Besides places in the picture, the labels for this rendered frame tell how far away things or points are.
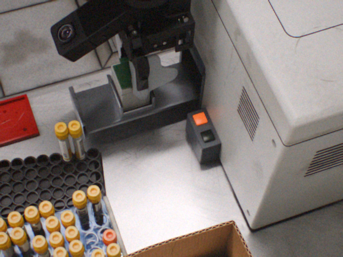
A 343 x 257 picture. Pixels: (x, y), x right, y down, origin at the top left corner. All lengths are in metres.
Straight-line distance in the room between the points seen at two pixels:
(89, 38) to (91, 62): 1.31
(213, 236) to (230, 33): 0.23
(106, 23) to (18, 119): 0.28
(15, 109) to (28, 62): 1.11
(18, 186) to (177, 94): 0.25
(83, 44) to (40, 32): 1.39
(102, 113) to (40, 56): 1.19
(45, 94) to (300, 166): 0.42
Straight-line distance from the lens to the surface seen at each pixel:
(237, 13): 0.72
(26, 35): 2.17
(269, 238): 0.93
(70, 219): 0.80
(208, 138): 0.91
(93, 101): 0.96
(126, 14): 0.77
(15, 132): 0.99
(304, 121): 0.66
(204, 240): 0.79
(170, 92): 0.96
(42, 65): 2.10
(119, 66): 0.90
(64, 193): 0.92
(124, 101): 0.91
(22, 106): 1.01
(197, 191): 0.94
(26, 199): 0.92
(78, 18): 0.80
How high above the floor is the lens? 1.74
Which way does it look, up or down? 62 degrees down
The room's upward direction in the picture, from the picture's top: 4 degrees clockwise
